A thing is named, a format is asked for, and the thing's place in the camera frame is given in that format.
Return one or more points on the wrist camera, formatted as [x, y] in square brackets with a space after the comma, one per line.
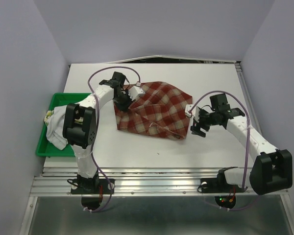
[136, 91]
[192, 111]

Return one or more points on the aluminium rail frame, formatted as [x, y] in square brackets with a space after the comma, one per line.
[156, 190]

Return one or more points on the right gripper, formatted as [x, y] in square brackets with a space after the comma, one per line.
[195, 130]

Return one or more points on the green plastic tray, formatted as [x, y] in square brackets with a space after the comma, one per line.
[44, 147]

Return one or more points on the white skirt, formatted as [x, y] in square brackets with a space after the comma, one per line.
[55, 130]

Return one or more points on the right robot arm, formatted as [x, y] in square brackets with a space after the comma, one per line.
[266, 169]

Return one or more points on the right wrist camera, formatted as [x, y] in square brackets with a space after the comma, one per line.
[192, 111]

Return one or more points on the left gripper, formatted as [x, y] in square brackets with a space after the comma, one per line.
[124, 107]

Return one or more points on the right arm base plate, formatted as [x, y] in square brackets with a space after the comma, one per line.
[213, 185]

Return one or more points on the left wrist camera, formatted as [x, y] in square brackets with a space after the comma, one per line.
[136, 91]

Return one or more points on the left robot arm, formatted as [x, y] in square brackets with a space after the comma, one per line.
[81, 126]

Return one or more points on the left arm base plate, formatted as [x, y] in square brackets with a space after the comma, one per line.
[89, 186]

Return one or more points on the red plaid skirt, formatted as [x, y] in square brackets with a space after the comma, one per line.
[159, 113]

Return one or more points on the yellow floral skirt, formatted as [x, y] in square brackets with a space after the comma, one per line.
[48, 119]

